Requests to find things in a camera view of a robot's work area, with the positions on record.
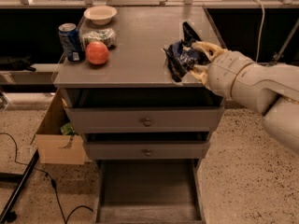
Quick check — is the blue soda can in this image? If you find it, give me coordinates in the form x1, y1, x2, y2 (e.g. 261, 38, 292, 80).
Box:
58, 23, 85, 62

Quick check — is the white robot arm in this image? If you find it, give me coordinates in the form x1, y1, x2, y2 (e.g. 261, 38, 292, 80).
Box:
191, 41, 299, 153

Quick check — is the black metal floor bar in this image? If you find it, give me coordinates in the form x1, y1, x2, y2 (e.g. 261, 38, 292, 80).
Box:
0, 151, 39, 224

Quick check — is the red apple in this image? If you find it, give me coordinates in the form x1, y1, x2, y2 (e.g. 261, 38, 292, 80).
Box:
85, 41, 109, 65

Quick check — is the grey middle drawer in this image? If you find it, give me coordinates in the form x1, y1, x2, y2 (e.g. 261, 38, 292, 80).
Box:
83, 141, 209, 160

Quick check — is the grey drawer cabinet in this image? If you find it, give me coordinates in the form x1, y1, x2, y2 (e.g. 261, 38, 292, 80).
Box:
51, 5, 240, 224

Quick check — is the grey top drawer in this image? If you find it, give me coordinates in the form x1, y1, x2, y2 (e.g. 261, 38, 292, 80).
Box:
65, 107, 224, 134

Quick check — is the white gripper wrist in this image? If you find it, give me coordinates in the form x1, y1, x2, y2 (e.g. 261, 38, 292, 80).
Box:
190, 41, 254, 99

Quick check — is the grey open bottom drawer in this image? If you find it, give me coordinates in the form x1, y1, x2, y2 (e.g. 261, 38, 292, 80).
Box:
93, 160, 206, 224

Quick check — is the black object on ledge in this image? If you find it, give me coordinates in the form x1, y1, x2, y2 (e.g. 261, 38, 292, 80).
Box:
0, 56, 36, 72

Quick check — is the green packet in box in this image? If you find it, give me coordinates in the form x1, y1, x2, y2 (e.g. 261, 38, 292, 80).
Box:
60, 122, 77, 135

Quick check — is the cardboard box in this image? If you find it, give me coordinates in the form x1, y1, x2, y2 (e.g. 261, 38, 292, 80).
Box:
36, 91, 86, 165

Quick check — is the black floor cable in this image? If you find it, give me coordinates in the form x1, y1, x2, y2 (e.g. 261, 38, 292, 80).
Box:
0, 132, 94, 224

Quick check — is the white bowl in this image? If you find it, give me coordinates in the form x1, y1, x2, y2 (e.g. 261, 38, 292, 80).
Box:
84, 6, 117, 25

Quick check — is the white hanging cable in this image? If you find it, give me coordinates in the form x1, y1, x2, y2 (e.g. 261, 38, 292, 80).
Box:
251, 0, 266, 63

